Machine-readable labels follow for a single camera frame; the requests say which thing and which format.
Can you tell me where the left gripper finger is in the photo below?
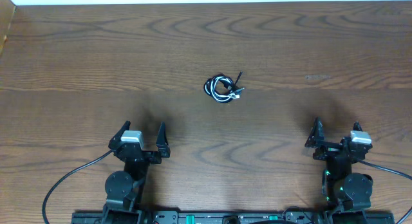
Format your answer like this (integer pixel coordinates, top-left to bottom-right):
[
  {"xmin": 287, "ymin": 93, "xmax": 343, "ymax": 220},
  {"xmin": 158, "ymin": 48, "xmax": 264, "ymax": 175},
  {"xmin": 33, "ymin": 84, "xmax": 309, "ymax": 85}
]
[
  {"xmin": 108, "ymin": 120, "xmax": 131, "ymax": 151},
  {"xmin": 156, "ymin": 122, "xmax": 171, "ymax": 158}
]

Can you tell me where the white usb cable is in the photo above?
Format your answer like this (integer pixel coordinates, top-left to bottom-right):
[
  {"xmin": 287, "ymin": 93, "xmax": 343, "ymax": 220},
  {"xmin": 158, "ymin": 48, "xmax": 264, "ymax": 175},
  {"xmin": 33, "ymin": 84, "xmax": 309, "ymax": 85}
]
[{"xmin": 209, "ymin": 75, "xmax": 241, "ymax": 102}]

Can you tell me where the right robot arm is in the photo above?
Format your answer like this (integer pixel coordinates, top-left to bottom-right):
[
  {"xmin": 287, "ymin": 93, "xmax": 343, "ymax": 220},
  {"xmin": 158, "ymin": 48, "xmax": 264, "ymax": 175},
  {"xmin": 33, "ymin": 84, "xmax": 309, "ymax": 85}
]
[{"xmin": 304, "ymin": 117, "xmax": 373, "ymax": 223}]

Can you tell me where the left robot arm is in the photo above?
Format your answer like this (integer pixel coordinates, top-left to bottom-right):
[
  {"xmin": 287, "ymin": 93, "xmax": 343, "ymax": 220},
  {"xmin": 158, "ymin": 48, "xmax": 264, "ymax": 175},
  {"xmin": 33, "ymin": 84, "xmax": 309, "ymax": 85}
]
[{"xmin": 101, "ymin": 121, "xmax": 171, "ymax": 224}]

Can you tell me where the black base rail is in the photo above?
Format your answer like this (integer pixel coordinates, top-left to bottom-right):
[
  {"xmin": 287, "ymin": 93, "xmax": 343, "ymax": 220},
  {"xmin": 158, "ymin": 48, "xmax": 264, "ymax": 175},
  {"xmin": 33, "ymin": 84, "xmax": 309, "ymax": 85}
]
[{"xmin": 71, "ymin": 207, "xmax": 395, "ymax": 224}]

